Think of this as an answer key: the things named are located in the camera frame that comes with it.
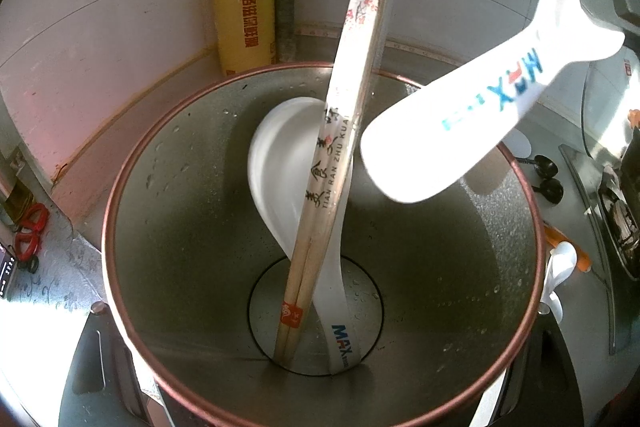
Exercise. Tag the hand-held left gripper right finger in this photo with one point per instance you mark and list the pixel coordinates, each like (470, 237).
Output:
(545, 377)

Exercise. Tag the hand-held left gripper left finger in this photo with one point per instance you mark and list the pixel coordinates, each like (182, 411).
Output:
(100, 357)

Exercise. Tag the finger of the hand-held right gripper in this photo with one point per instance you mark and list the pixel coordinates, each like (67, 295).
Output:
(607, 9)

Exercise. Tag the red metal canister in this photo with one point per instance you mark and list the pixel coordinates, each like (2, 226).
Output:
(200, 207)

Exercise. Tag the bamboo chopsticks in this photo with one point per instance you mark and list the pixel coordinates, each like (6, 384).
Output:
(345, 82)

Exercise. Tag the gas stove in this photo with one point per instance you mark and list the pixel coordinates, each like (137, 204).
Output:
(600, 287)

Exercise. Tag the glass pot lid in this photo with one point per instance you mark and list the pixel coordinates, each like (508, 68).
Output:
(607, 117)

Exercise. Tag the smartphone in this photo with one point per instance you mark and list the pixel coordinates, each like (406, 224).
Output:
(7, 272)

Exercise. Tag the red scissors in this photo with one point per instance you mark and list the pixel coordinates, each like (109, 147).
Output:
(35, 214)

